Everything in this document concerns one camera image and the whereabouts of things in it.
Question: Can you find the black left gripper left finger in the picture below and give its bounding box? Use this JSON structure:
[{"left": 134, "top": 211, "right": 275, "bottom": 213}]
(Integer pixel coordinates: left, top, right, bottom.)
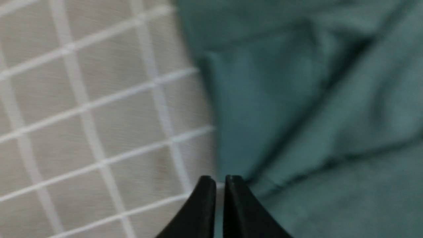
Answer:
[{"left": 156, "top": 175, "right": 216, "bottom": 238}]

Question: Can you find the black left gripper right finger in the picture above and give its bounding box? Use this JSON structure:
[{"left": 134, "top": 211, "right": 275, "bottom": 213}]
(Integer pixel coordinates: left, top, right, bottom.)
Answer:
[{"left": 223, "top": 175, "right": 291, "bottom": 238}]

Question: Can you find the green long sleeve shirt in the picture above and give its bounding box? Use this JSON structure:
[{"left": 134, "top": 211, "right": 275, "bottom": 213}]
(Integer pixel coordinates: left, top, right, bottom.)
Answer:
[{"left": 175, "top": 0, "right": 422, "bottom": 238}]

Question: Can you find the grey checkered tablecloth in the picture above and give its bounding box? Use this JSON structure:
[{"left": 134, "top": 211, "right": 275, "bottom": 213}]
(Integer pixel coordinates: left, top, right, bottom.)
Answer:
[{"left": 1, "top": 0, "right": 215, "bottom": 238}]

